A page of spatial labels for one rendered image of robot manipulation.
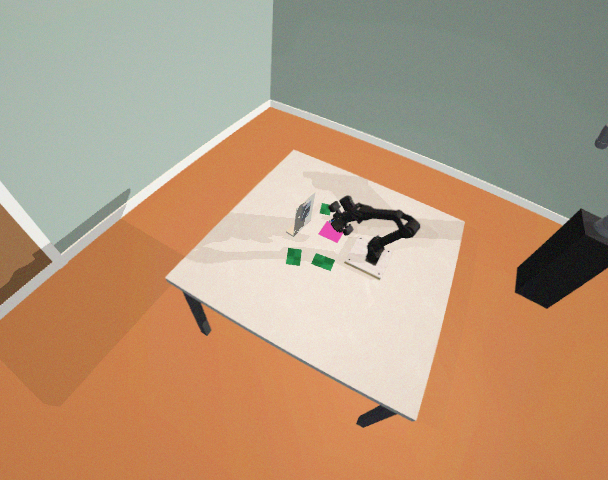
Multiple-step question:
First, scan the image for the pink flat square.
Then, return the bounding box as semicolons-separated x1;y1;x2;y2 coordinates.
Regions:
319;221;343;243

